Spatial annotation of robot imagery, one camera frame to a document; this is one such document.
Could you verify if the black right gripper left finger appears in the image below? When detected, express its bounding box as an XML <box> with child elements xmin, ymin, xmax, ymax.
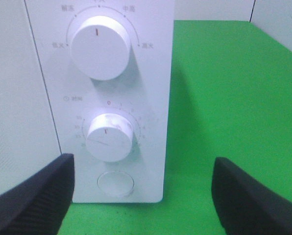
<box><xmin>0</xmin><ymin>153</ymin><xmax>75</xmax><ymax>235</ymax></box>

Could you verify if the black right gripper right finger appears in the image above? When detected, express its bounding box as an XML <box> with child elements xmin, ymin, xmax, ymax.
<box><xmin>211</xmin><ymin>157</ymin><xmax>292</xmax><ymax>235</ymax></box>

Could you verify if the white microwave door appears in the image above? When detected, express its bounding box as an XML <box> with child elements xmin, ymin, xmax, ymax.
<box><xmin>0</xmin><ymin>0</ymin><xmax>60</xmax><ymax>195</ymax></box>

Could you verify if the round microwave door button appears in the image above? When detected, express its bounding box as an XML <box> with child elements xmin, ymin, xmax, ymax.
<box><xmin>97</xmin><ymin>171</ymin><xmax>135</xmax><ymax>197</ymax></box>

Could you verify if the white microwave knob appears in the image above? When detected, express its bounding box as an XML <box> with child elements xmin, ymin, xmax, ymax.
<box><xmin>85</xmin><ymin>113</ymin><xmax>133</xmax><ymax>162</ymax></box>
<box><xmin>69</xmin><ymin>16</ymin><xmax>131</xmax><ymax>81</ymax></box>

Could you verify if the white microwave oven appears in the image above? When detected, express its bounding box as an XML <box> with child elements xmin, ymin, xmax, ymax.
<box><xmin>0</xmin><ymin>0</ymin><xmax>257</xmax><ymax>204</ymax></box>

